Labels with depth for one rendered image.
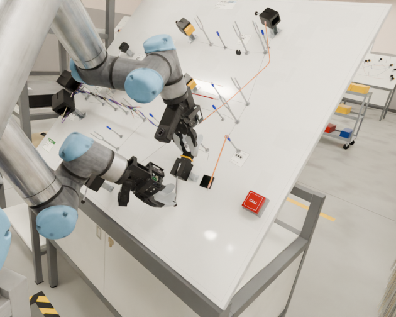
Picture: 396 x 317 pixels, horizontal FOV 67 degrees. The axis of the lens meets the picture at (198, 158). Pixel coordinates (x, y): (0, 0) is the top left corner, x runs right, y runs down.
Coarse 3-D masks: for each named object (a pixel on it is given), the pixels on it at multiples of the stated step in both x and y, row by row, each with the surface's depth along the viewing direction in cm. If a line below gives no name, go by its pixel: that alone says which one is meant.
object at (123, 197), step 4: (124, 184) 81; (128, 184) 81; (120, 188) 87; (124, 188) 82; (128, 188) 82; (120, 192) 85; (124, 192) 83; (128, 192) 84; (120, 196) 84; (124, 196) 84; (128, 196) 84; (120, 200) 85; (124, 200) 85; (128, 200) 87; (120, 204) 86; (124, 204) 87
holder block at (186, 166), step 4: (176, 160) 92; (180, 160) 91; (184, 160) 91; (188, 160) 91; (176, 164) 92; (184, 164) 90; (188, 164) 91; (192, 164) 93; (172, 168) 92; (176, 168) 91; (180, 168) 90; (184, 168) 90; (188, 168) 91; (172, 172) 91; (176, 172) 91; (180, 172) 89; (184, 172) 90; (188, 172) 92; (176, 176) 91; (180, 176) 89; (184, 176) 91; (188, 176) 92; (184, 180) 91
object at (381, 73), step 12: (372, 60) 847; (384, 60) 832; (360, 72) 846; (372, 72) 831; (384, 72) 817; (372, 84) 816; (384, 84) 803; (348, 96) 856; (360, 96) 837; (372, 96) 818; (384, 96) 801; (384, 108) 805
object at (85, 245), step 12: (84, 216) 128; (84, 228) 131; (96, 228) 122; (60, 240) 153; (72, 240) 142; (84, 240) 133; (96, 240) 125; (72, 252) 145; (84, 252) 136; (96, 252) 127; (84, 264) 138; (96, 264) 130; (96, 276) 132
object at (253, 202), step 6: (252, 192) 83; (246, 198) 83; (252, 198) 82; (258, 198) 81; (264, 198) 80; (246, 204) 82; (252, 204) 81; (258, 204) 80; (252, 210) 81; (258, 210) 80
